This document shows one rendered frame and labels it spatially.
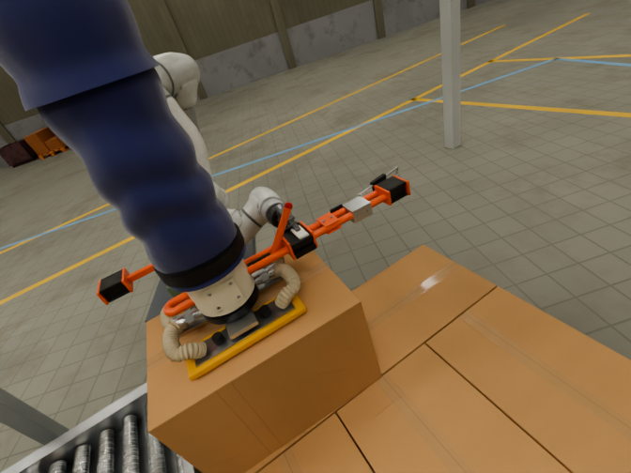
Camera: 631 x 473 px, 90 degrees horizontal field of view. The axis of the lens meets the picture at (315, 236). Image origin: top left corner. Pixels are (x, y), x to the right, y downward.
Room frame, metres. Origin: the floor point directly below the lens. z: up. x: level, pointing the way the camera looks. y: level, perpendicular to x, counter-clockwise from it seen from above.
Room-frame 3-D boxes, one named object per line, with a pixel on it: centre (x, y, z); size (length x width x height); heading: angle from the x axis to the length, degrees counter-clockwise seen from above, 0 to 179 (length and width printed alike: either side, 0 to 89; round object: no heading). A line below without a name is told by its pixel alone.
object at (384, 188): (0.87, -0.28, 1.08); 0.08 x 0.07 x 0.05; 107
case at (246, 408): (0.70, 0.28, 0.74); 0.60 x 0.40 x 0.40; 106
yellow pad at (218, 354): (0.61, 0.26, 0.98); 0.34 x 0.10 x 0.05; 107
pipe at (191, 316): (0.70, 0.29, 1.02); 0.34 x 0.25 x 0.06; 107
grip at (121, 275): (0.86, 0.66, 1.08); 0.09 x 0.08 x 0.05; 17
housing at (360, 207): (0.83, -0.15, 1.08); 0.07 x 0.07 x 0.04; 17
